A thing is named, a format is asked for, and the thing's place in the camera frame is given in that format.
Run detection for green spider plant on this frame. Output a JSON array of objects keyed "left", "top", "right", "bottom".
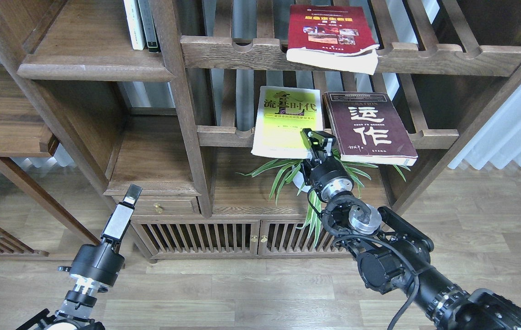
[{"left": 237, "top": 149, "right": 411, "bottom": 248}]

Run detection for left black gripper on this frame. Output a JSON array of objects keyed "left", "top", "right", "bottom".
[{"left": 69, "top": 184, "right": 143, "bottom": 287}]

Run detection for red book on top shelf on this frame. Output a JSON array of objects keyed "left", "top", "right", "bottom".
[{"left": 286, "top": 4, "right": 379, "bottom": 75}]

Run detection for white upright book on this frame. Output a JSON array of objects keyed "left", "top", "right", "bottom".
[{"left": 123, "top": 0, "right": 146, "bottom": 50}]

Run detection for yellow green book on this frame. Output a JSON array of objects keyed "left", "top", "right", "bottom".
[{"left": 251, "top": 86, "right": 323, "bottom": 159}]

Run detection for dark green upright book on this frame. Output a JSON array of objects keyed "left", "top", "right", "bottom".
[{"left": 138, "top": 0, "right": 160, "bottom": 53}]

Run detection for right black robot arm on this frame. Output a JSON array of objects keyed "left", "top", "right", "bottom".
[{"left": 302, "top": 129, "right": 521, "bottom": 330}]

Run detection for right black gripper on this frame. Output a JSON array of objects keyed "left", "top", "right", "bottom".
[{"left": 302, "top": 129, "right": 355, "bottom": 202}]

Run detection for maroon book white characters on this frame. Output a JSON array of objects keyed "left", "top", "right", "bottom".
[{"left": 324, "top": 92, "right": 418, "bottom": 166}]

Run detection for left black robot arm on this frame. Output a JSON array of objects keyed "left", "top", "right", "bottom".
[{"left": 19, "top": 184, "right": 142, "bottom": 330}]

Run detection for white plant pot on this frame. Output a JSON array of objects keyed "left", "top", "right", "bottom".
[{"left": 292, "top": 172, "right": 311, "bottom": 194}]

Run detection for dark wooden bookshelf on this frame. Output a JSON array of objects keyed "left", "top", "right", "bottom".
[{"left": 0, "top": 0, "right": 521, "bottom": 259}]

